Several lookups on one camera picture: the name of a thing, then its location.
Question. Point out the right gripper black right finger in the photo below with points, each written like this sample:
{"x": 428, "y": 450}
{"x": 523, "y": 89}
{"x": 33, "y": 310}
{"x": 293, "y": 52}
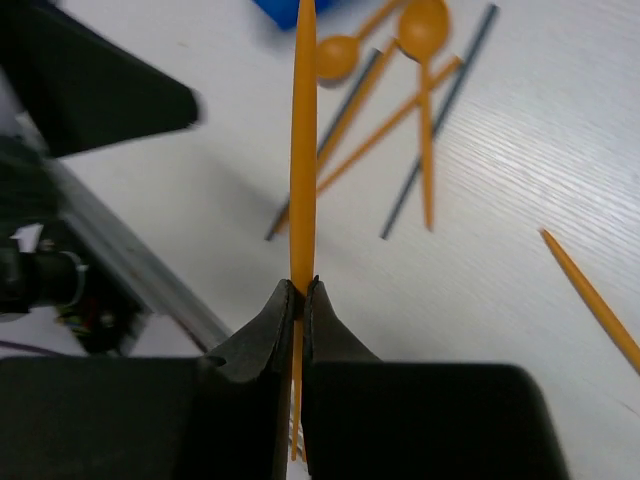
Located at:
{"x": 366, "y": 418}

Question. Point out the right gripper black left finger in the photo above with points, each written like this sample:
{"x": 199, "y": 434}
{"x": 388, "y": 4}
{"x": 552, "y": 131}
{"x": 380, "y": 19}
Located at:
{"x": 223, "y": 415}

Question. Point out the orange fork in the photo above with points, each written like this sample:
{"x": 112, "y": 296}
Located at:
{"x": 601, "y": 311}
{"x": 302, "y": 208}

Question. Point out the orange chopstick crossing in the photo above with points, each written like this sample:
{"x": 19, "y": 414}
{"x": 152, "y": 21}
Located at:
{"x": 384, "y": 129}

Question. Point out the orange spoon small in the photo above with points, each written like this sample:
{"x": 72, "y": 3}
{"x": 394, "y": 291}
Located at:
{"x": 338, "y": 55}

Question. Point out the orange spoon large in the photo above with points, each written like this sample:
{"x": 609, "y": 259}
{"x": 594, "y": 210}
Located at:
{"x": 423, "y": 30}

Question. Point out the dark green chopstick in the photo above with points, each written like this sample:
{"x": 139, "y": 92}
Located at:
{"x": 490, "y": 14}
{"x": 340, "y": 135}

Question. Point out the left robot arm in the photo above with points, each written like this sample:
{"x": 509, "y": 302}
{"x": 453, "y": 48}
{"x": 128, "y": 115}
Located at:
{"x": 81, "y": 91}

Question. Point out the orange chopstick long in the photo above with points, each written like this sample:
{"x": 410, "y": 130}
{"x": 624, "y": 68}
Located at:
{"x": 350, "y": 115}

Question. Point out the blue divided plastic tray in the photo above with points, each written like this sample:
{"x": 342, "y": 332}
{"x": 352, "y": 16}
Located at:
{"x": 284, "y": 13}

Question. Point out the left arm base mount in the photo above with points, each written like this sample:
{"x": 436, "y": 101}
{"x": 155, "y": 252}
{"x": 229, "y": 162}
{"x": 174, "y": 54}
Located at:
{"x": 63, "y": 248}

